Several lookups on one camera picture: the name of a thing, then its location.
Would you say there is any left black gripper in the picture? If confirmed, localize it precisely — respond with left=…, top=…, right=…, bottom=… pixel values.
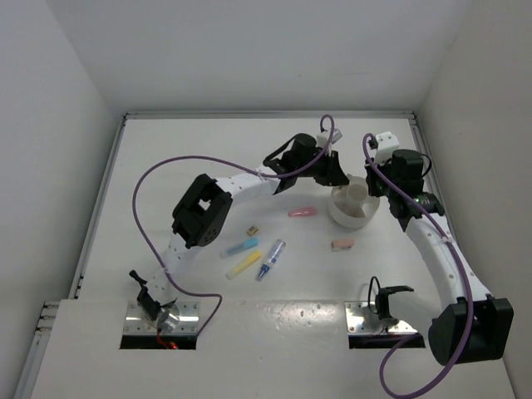
left=295, top=148, right=348, bottom=186

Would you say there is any pink highlighter pen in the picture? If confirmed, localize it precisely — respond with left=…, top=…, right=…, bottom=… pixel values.
left=288, top=206, right=318, bottom=218

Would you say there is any white round divided container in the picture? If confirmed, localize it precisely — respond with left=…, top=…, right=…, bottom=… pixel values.
left=328, top=175, right=380, bottom=230

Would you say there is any small yellow eraser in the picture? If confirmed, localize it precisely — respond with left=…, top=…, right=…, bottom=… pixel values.
left=246, top=225, right=259, bottom=236

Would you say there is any blue highlighter pen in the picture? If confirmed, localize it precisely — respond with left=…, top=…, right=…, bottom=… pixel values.
left=219, top=238, right=259, bottom=259

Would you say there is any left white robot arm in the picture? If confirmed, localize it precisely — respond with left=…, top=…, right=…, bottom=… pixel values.
left=151, top=128, right=348, bottom=294

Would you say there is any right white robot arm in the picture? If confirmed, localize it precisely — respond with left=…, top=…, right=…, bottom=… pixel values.
left=365, top=150, right=514, bottom=365

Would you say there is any clear glue stick blue cap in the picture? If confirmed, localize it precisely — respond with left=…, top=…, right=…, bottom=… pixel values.
left=256, top=239, right=286, bottom=281

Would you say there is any pink eraser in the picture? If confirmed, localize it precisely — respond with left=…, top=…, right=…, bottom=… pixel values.
left=331, top=238, right=354, bottom=252

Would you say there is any yellow highlighter pen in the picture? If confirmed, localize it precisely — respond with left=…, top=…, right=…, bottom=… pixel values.
left=225, top=250, right=262, bottom=280

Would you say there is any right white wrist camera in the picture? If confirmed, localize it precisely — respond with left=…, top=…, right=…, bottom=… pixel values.
left=369, top=131, right=400, bottom=165

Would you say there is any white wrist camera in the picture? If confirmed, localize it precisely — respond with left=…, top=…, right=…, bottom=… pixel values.
left=316, top=128, right=342, bottom=147
left=369, top=131, right=400, bottom=165

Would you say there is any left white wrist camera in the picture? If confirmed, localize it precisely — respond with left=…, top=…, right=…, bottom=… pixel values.
left=316, top=128, right=342, bottom=147

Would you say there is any aluminium frame rail right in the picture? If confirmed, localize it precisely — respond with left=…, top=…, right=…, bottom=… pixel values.
left=409, top=114, right=460, bottom=250

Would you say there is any aluminium frame rail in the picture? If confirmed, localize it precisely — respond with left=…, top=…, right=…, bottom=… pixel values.
left=409, top=114, right=460, bottom=250
left=67, top=113, right=129, bottom=299
left=124, top=111, right=416, bottom=120

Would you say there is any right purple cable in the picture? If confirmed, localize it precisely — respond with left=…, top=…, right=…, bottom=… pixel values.
left=363, top=132, right=475, bottom=398

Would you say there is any aluminium frame rail back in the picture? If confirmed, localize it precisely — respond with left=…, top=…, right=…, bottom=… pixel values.
left=124, top=111, right=416, bottom=120

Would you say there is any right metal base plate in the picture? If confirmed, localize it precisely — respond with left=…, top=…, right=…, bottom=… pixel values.
left=344, top=301, right=417, bottom=337

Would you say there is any metal base plate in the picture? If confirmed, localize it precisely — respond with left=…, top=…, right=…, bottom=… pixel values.
left=344, top=301, right=417, bottom=337
left=122, top=302, right=200, bottom=337

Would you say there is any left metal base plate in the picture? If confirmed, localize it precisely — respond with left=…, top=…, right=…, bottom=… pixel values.
left=122, top=302, right=200, bottom=337

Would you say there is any aluminium frame rail left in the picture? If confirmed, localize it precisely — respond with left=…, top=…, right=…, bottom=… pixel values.
left=67, top=113, right=129, bottom=299

